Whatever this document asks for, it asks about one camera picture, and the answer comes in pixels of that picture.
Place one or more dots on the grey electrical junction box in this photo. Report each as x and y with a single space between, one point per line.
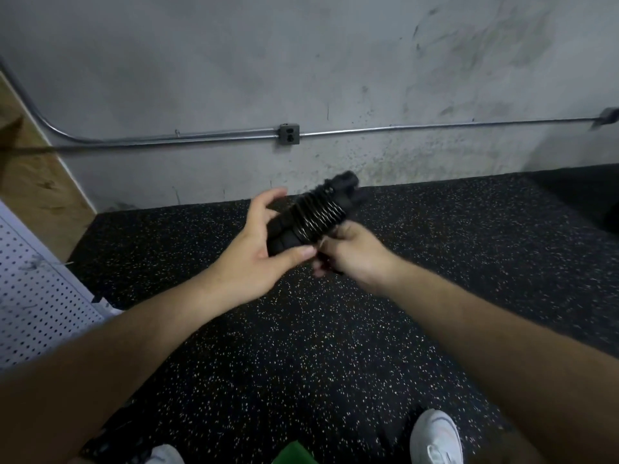
288 134

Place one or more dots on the person's right hand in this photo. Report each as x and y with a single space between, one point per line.
358 261

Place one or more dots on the person's left hand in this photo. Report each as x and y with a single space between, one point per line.
247 270

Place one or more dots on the white right shoe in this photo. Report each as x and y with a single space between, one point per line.
437 439

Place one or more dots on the metal conduit pipe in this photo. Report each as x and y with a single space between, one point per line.
193 138

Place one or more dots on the plywood shelf unit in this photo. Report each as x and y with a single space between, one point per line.
39 188

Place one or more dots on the person's left forearm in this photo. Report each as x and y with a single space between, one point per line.
97 381

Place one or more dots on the white left shoe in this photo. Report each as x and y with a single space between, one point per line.
164 455

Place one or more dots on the white shoe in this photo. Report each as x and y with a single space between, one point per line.
164 455
437 439

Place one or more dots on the person's right forearm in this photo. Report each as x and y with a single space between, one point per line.
513 362

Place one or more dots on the white pegboard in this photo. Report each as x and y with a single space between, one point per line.
39 304

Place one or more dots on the white pegboard stand foot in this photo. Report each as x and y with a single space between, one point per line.
108 305

